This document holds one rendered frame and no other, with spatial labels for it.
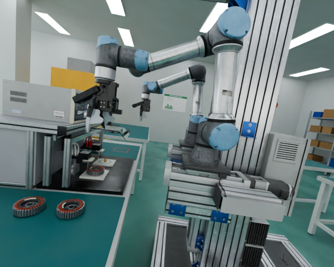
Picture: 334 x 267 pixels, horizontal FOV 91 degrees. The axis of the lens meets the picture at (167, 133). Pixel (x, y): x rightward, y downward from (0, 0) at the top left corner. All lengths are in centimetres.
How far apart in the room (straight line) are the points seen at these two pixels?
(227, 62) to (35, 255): 94
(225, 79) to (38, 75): 727
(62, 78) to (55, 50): 247
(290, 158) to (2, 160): 156
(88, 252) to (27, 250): 20
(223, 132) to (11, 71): 491
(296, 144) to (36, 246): 126
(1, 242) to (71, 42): 686
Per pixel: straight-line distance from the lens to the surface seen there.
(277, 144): 110
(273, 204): 88
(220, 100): 69
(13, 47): 521
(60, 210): 91
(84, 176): 121
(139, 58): 67
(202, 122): 82
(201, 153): 82
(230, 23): 73
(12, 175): 122
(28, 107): 125
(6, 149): 120
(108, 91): 68
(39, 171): 118
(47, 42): 768
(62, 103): 115
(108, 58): 69
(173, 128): 654
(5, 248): 85
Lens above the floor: 127
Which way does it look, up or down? 8 degrees down
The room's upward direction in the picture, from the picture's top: 8 degrees clockwise
